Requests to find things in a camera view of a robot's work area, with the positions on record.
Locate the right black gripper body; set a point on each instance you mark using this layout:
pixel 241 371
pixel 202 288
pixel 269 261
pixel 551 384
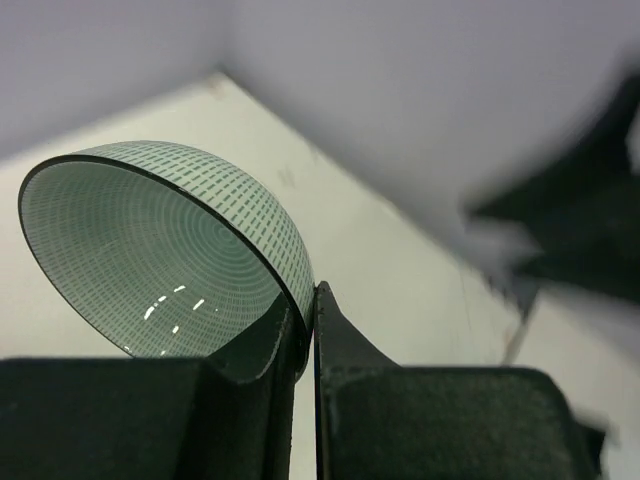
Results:
pixel 582 206

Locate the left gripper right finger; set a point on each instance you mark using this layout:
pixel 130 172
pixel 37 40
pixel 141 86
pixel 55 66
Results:
pixel 376 419

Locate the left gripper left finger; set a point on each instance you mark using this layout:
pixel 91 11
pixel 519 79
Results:
pixel 226 416

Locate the pale green bowl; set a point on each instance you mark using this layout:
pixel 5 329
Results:
pixel 165 249

